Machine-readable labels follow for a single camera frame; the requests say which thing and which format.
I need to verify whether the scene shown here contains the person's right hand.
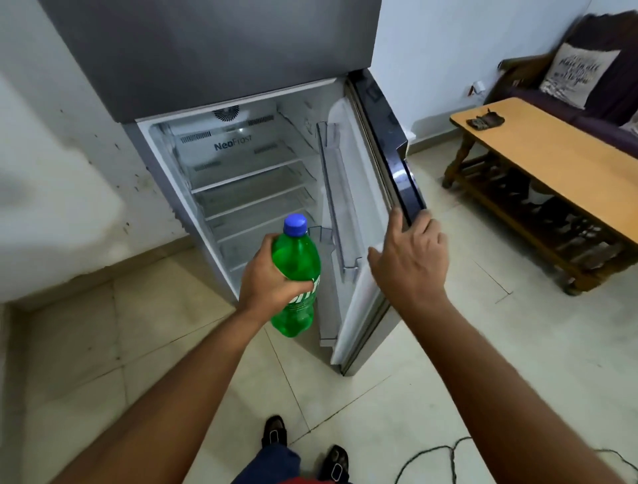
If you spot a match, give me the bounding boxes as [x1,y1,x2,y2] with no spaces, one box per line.
[367,206,450,314]

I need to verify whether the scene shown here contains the person's left hand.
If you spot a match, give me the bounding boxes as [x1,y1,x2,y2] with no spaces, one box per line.
[238,233,318,326]

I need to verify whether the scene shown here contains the green plastic soda bottle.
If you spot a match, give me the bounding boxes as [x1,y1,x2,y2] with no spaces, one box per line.
[270,213,323,339]

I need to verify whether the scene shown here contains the refrigerator door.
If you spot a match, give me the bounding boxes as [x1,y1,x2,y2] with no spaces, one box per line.
[314,69,428,378]

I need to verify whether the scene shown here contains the person's right forearm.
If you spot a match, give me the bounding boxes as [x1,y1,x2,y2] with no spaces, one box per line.
[396,295,630,484]

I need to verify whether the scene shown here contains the person's left forearm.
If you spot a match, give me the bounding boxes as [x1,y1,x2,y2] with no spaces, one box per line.
[50,306,271,484]

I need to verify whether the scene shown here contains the small clear door bin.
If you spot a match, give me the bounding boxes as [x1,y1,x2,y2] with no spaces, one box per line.
[307,225,338,250]

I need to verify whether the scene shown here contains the long clear door bin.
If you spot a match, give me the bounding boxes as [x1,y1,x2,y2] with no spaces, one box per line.
[317,121,363,283]

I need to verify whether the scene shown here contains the glass refrigerator shelf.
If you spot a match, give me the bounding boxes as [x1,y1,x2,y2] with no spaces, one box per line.
[203,185,318,221]
[213,208,300,244]
[190,156,321,194]

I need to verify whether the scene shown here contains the white object under table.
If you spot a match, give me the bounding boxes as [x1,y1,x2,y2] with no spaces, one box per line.
[528,181,555,205]

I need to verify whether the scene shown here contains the dark crumpled cloth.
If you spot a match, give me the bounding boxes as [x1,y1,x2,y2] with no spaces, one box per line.
[466,112,506,132]

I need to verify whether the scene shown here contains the row of dark shoes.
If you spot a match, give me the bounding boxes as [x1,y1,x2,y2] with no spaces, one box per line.
[491,167,621,272]

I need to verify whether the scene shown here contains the person's left black shoe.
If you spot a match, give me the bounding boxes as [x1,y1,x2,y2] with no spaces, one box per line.
[261,415,289,448]

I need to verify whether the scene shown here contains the person's black shoe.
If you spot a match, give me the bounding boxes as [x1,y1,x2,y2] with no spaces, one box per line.
[261,415,289,448]
[318,445,350,484]

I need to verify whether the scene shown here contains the wooden coffee table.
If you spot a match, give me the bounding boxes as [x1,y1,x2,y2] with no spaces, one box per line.
[442,97,638,296]

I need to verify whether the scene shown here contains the person's right black shoe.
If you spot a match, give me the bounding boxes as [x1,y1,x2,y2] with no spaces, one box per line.
[318,445,350,484]

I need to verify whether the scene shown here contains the person's blue trouser leg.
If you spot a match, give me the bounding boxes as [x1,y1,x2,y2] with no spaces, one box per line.
[231,443,303,484]

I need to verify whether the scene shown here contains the white printed cushion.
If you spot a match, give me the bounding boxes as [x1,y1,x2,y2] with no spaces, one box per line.
[539,42,622,110]

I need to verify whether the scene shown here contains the dark purple sofa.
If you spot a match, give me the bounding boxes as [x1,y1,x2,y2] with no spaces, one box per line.
[486,11,638,158]

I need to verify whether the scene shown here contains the grey refrigerator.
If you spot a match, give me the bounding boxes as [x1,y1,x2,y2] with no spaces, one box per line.
[37,0,399,378]

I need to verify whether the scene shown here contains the thin dark floor cable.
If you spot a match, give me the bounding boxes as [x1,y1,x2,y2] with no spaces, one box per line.
[394,436,638,484]

